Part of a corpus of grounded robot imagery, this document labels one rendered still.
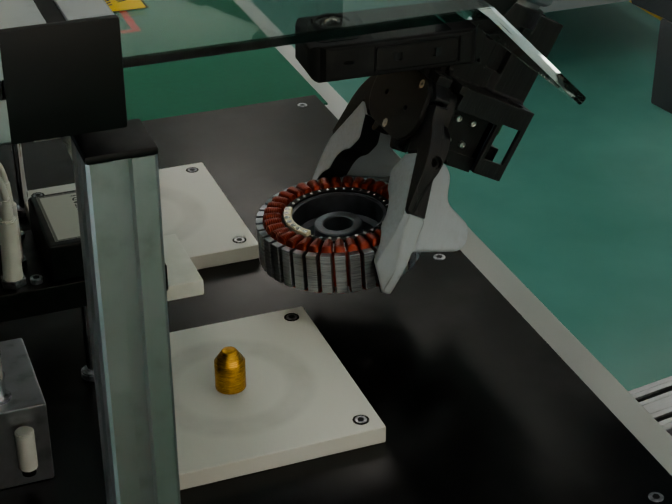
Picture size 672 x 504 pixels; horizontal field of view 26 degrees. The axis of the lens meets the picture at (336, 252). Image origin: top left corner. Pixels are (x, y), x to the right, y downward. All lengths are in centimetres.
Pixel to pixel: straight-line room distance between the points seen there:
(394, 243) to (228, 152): 34
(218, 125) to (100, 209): 70
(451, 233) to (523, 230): 179
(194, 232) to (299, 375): 21
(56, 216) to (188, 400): 15
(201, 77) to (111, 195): 86
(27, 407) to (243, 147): 47
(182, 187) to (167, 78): 30
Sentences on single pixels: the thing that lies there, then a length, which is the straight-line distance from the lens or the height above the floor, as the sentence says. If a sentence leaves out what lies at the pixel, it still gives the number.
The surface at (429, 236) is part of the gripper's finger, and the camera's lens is 95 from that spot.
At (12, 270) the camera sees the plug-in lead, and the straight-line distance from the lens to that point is 81.
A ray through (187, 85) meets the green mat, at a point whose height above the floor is 75.
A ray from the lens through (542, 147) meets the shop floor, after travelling 308.
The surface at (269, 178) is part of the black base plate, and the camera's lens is 120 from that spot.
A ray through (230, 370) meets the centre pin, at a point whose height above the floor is 80.
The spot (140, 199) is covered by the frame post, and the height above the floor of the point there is 103.
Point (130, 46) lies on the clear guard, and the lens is 67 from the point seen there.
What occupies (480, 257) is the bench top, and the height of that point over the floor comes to 75.
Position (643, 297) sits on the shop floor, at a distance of 257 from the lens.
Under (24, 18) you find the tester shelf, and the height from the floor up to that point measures 112.
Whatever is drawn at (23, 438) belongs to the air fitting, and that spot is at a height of 81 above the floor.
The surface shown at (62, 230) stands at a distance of 82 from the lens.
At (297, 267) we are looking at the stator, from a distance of 95.
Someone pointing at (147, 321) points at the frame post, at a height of 97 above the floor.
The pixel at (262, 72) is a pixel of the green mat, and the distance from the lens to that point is 146.
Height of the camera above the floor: 131
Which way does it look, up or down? 29 degrees down
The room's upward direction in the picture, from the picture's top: straight up
